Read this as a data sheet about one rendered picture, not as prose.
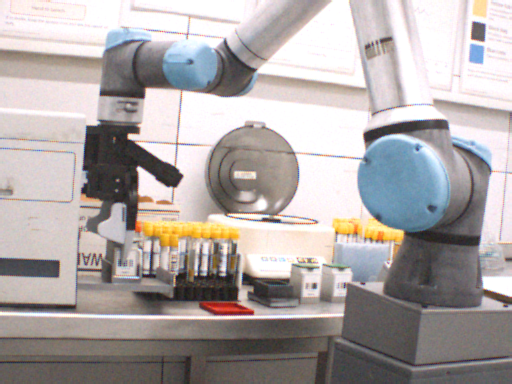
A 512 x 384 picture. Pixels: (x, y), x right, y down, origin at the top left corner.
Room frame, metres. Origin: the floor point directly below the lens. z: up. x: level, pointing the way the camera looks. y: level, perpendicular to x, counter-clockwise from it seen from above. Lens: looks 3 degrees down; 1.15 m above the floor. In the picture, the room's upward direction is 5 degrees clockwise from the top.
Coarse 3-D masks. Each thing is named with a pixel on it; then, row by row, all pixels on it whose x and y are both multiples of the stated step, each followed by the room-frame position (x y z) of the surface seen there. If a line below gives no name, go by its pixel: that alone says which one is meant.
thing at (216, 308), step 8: (200, 304) 1.48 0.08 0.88; (208, 304) 1.48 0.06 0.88; (216, 304) 1.49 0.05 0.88; (224, 304) 1.50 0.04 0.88; (232, 304) 1.50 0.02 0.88; (240, 304) 1.49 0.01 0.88; (216, 312) 1.42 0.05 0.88; (224, 312) 1.43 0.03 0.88; (232, 312) 1.43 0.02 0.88; (240, 312) 1.44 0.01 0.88; (248, 312) 1.45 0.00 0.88
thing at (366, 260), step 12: (336, 252) 1.73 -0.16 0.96; (348, 252) 1.71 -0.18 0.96; (360, 252) 1.72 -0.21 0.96; (372, 252) 1.73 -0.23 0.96; (384, 252) 1.73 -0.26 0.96; (348, 264) 1.71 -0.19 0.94; (360, 264) 1.72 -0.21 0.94; (372, 264) 1.73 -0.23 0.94; (360, 276) 1.72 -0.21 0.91; (372, 276) 1.73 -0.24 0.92
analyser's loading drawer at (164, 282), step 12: (108, 264) 1.40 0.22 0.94; (84, 276) 1.42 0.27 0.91; (108, 276) 1.40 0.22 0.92; (120, 276) 1.39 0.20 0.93; (132, 276) 1.40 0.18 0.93; (156, 276) 1.48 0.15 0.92; (168, 276) 1.44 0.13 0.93; (84, 288) 1.37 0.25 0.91; (96, 288) 1.37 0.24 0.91; (108, 288) 1.38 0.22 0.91; (120, 288) 1.39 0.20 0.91; (132, 288) 1.40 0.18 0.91; (144, 288) 1.41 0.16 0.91; (156, 288) 1.42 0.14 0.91; (168, 288) 1.43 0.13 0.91
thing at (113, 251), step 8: (112, 248) 1.40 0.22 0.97; (120, 248) 1.40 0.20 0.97; (136, 248) 1.42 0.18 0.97; (112, 256) 1.40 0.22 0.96; (120, 256) 1.40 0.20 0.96; (128, 256) 1.40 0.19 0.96; (136, 256) 1.41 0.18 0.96; (120, 264) 1.40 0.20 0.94; (128, 264) 1.40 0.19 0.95; (136, 264) 1.41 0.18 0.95; (120, 272) 1.40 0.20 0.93; (128, 272) 1.41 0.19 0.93; (136, 272) 1.41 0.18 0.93
